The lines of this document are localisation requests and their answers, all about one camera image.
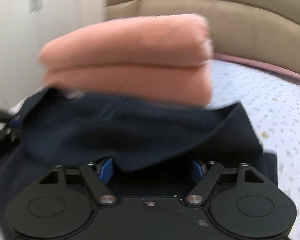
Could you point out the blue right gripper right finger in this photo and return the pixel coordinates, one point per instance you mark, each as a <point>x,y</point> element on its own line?
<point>199,170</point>

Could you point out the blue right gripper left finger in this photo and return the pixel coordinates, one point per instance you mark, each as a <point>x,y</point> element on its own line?
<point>104,169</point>

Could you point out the navy striped track jacket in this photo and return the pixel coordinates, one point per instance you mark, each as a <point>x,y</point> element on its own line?
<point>134,133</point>

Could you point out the floral white bed sheet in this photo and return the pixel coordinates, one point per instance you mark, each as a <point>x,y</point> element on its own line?
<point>161,201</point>

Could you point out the folded pink blanket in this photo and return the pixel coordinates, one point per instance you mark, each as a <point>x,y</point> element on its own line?
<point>162,58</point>

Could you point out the beige padded headboard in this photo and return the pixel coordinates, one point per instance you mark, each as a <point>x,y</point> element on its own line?
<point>265,31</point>

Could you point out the wall light switch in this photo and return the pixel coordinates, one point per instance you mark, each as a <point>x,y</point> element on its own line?
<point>35,5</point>

